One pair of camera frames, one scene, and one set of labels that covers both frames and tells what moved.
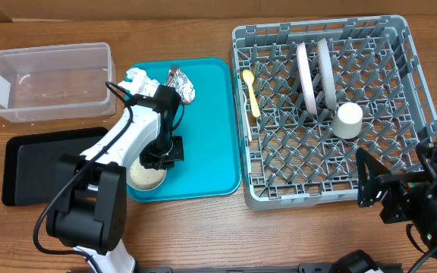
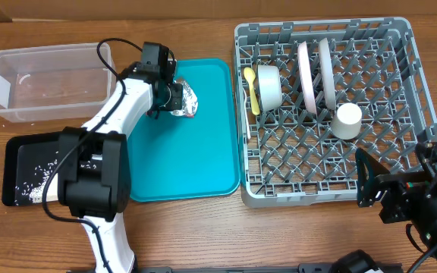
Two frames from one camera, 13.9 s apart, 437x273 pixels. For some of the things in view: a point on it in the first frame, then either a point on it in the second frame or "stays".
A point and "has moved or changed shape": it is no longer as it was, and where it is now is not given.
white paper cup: [348, 121] stays
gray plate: [327, 74] stays
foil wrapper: [177, 80] has moved or changed shape
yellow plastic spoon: [249, 77] stays
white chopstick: [246, 117] stays
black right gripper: [401, 187] stays
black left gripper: [149, 161] → [177, 99]
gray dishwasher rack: [309, 93] stays
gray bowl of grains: [141, 177] → [270, 86]
